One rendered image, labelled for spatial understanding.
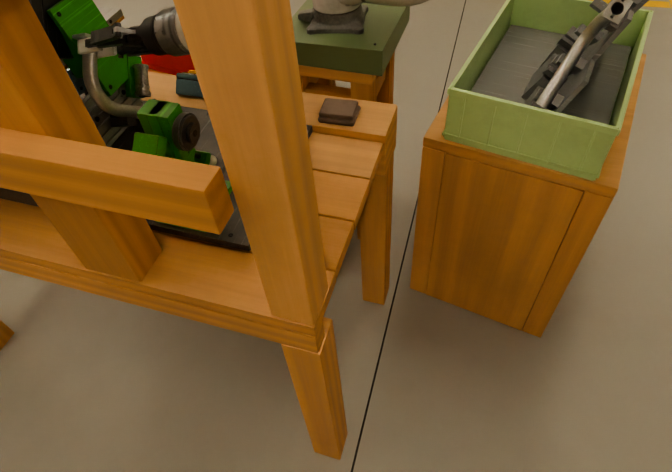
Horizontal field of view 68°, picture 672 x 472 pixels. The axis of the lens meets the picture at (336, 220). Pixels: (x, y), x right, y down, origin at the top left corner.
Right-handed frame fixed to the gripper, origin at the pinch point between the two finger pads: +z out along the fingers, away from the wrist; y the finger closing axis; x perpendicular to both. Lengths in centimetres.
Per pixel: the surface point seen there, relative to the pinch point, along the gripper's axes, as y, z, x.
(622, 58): -101, -106, -10
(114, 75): -8.6, 5.1, 3.4
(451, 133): -64, -62, 14
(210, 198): 23, -49, 33
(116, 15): -20.0, 17.2, -16.2
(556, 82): -59, -89, 4
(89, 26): -2.2, 5.0, -5.9
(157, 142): 5.8, -22.7, 22.2
